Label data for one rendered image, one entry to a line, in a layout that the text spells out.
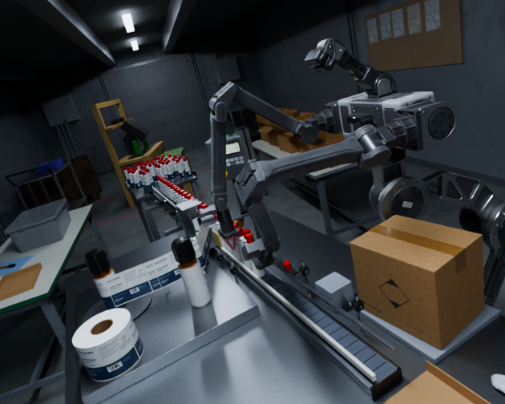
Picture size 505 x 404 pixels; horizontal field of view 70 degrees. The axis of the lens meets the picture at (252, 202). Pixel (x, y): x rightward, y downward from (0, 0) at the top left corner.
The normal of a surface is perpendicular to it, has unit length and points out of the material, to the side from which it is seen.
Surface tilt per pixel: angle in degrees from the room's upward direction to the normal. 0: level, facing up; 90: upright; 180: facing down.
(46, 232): 95
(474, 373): 0
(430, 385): 0
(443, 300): 90
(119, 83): 90
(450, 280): 90
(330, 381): 0
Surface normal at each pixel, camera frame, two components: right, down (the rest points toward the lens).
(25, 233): 0.34, 0.33
